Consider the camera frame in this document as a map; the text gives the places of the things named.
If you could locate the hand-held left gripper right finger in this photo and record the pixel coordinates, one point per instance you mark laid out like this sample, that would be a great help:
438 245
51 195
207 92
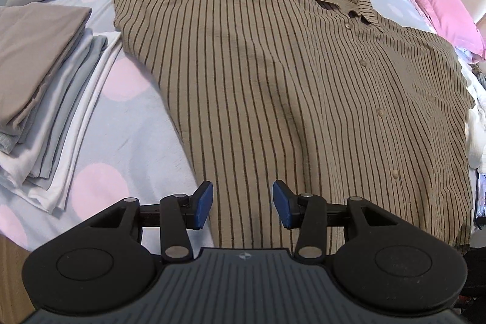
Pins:
281 204

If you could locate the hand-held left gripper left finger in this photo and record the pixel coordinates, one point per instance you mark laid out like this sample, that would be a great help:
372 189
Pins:
203 204

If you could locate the brown striped shirt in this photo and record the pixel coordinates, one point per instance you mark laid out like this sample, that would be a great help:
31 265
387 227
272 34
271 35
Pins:
265 81

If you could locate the crumpled white clothes pile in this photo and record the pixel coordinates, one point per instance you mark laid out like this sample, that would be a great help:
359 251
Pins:
476 141

